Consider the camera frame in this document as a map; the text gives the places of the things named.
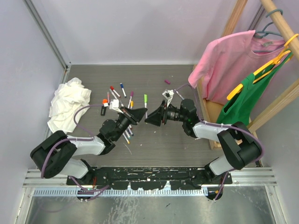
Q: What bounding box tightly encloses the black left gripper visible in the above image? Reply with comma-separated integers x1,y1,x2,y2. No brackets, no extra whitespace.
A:
113,106,146,141

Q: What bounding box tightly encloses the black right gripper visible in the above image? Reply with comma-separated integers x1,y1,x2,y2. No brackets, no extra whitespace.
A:
145,100,187,126

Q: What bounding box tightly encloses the green capped white marker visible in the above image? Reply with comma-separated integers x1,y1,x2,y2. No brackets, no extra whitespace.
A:
144,94,148,119

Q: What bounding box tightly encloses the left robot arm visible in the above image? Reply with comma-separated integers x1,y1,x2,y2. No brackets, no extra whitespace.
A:
30,107,147,185

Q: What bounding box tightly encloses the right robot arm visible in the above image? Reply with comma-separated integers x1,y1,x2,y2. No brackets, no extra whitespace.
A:
145,99,262,184

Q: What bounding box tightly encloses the yellow ended white marker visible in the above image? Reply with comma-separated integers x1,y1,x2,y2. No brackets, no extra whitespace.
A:
123,131,130,144

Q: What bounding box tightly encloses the blue capped white marker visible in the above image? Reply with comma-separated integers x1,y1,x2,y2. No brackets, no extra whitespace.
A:
120,83,127,98

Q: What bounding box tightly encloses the orange capped black highlighter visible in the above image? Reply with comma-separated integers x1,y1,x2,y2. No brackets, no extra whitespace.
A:
100,99,109,116

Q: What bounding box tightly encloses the red capped white marker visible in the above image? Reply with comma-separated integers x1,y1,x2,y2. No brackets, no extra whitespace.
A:
110,86,121,98

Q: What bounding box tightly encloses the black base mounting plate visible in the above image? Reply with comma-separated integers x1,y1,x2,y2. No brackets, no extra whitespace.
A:
77,167,225,190

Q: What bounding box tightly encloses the white crumpled cloth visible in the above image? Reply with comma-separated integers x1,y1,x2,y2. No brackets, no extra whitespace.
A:
47,77,92,133

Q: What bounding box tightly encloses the green tank top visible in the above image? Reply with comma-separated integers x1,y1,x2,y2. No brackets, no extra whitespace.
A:
216,65,283,126

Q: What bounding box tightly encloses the pink t-shirt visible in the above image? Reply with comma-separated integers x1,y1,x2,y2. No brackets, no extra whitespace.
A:
188,30,285,105

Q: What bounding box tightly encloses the grey-blue clothes hanger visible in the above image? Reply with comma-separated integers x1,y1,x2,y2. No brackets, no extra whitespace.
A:
254,8,283,39

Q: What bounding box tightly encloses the wooden hanging rod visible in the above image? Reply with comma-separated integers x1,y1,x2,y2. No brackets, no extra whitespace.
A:
260,0,299,60

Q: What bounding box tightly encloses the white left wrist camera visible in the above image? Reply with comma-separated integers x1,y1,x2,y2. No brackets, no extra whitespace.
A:
108,99,120,112

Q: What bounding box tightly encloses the wooden clothes rack frame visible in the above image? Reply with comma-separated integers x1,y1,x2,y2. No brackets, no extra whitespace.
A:
193,0,299,151

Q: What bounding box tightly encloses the white slotted cable duct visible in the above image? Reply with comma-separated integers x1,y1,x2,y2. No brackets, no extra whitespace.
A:
33,187,208,197

